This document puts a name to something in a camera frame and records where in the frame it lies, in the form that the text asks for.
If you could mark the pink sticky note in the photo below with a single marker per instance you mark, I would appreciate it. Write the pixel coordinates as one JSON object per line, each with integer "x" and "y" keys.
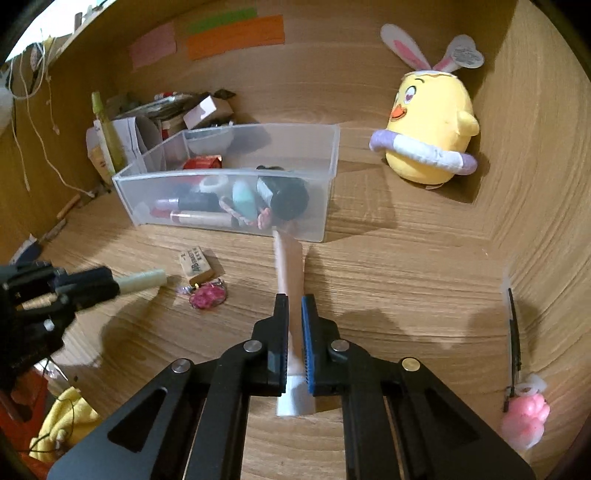
{"x": 152, "y": 46}

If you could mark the black pink lipstick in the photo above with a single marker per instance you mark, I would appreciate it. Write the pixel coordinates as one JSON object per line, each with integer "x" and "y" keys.
{"x": 198, "y": 201}

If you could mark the dark green glass bottle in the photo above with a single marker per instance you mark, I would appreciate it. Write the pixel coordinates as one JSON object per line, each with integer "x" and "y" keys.
{"x": 288, "y": 198}

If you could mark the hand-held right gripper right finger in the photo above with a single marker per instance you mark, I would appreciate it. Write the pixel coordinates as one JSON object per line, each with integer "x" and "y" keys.
{"x": 308, "y": 346}

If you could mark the clear plastic storage box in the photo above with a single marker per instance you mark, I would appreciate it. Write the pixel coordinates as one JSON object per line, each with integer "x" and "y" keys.
{"x": 318, "y": 207}

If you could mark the white gauze roll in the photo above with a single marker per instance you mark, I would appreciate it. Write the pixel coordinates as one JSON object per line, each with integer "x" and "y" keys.
{"x": 213, "y": 183}

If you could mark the yellow-green spray bottle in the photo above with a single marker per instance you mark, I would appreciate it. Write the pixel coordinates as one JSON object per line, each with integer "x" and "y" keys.
{"x": 108, "y": 138}

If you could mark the red foil packet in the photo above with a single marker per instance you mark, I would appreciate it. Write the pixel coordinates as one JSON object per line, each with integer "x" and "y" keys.
{"x": 203, "y": 162}

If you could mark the pale green tube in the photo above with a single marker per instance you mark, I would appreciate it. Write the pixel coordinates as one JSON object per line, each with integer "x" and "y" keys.
{"x": 143, "y": 280}

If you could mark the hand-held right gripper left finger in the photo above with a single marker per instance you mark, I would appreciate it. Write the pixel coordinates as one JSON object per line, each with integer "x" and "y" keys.
{"x": 276, "y": 369}

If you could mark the pink cosmetic tube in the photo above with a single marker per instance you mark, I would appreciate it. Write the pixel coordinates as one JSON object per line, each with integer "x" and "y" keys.
{"x": 288, "y": 263}

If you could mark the orange sticky note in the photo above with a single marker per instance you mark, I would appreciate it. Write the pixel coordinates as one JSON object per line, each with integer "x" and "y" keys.
{"x": 235, "y": 39}

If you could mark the yellow chick plush toy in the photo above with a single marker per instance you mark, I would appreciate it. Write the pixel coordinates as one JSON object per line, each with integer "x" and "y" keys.
{"x": 429, "y": 124}

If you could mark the beige tube with red cap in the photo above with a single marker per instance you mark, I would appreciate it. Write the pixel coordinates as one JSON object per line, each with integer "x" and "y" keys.
{"x": 203, "y": 218}

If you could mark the wooden stick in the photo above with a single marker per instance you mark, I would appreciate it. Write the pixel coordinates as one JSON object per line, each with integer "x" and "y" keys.
{"x": 69, "y": 207}

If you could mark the yellow cloth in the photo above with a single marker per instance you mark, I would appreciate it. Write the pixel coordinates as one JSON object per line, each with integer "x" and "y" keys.
{"x": 69, "y": 415}

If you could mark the white paper sheets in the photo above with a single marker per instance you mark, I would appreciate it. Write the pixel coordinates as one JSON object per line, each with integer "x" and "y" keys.
{"x": 127, "y": 136}

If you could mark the green sticky note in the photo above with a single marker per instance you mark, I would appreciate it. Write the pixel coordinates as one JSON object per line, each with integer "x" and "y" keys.
{"x": 221, "y": 21}

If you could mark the red stool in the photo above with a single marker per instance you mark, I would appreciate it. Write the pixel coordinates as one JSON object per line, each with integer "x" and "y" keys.
{"x": 18, "y": 410}

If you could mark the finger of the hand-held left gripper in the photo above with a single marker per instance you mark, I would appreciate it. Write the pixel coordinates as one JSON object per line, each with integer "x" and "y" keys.
{"x": 87, "y": 281}

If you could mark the pink paw pen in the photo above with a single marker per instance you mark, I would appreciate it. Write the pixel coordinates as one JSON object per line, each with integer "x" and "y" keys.
{"x": 526, "y": 415}

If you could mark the tan printed block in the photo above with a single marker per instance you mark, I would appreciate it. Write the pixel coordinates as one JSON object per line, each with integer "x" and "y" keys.
{"x": 196, "y": 265}

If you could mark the mint green tube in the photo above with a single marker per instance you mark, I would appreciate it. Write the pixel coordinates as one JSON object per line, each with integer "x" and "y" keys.
{"x": 242, "y": 198}

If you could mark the white cardboard box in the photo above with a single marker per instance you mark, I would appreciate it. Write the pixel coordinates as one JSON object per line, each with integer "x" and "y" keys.
{"x": 203, "y": 110}

